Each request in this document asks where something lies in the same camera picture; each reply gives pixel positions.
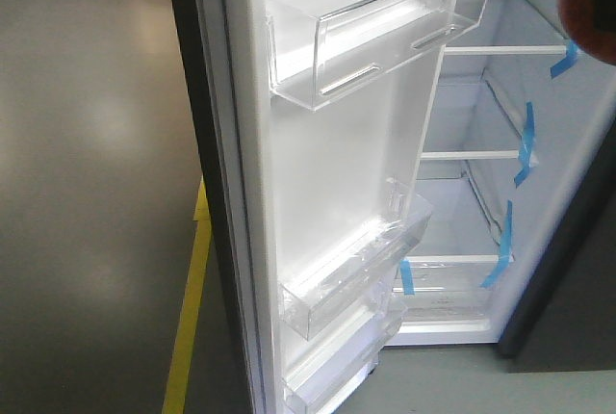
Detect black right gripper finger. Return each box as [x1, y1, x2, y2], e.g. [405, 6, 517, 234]
[593, 0, 616, 33]

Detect red yellow apple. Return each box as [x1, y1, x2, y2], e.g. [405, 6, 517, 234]
[557, 0, 615, 65]

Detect fridge door white inside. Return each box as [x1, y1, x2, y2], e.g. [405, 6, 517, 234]
[171, 0, 447, 413]

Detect dark grey refrigerator body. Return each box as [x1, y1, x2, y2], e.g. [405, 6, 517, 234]
[389, 0, 615, 348]

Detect upper clear door bin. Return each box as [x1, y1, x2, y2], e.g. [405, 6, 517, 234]
[265, 0, 487, 111]

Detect clear door bin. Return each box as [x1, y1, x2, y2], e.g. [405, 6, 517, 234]
[278, 194, 433, 341]
[265, 0, 487, 111]
[284, 298, 406, 413]

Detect middle clear door bin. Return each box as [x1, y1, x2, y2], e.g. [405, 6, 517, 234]
[278, 194, 433, 341]

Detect lower clear door bin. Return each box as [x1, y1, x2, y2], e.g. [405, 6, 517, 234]
[284, 298, 406, 413]

